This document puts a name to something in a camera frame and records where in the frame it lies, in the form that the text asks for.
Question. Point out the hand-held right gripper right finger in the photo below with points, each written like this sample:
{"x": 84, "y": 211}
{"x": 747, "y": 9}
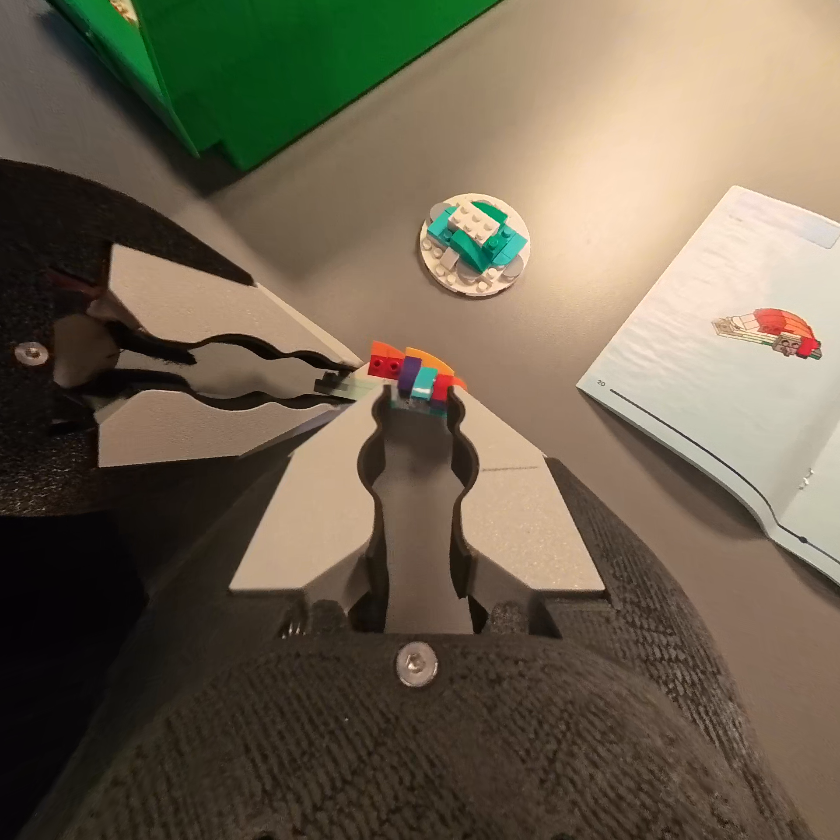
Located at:
{"x": 525, "y": 525}

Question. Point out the purple lego piece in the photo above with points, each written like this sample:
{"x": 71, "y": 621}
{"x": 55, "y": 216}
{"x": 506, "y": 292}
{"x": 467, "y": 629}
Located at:
{"x": 410, "y": 374}

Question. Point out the multicolour lego assembly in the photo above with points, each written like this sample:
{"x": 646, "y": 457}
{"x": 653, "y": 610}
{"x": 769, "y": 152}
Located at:
{"x": 387, "y": 367}

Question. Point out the open instruction booklet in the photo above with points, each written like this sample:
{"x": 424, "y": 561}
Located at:
{"x": 722, "y": 367}

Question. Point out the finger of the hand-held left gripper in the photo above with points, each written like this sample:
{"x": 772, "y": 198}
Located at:
{"x": 197, "y": 295}
{"x": 184, "y": 433}

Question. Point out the round white lego base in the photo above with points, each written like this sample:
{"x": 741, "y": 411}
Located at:
{"x": 472, "y": 246}

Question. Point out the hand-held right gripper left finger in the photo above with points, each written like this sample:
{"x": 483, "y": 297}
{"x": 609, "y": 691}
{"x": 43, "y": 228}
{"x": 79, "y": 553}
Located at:
{"x": 308, "y": 525}

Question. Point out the green plastic bin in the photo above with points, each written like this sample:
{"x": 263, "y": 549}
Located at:
{"x": 275, "y": 72}

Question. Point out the teal lego piece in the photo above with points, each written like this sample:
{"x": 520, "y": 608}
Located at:
{"x": 423, "y": 384}

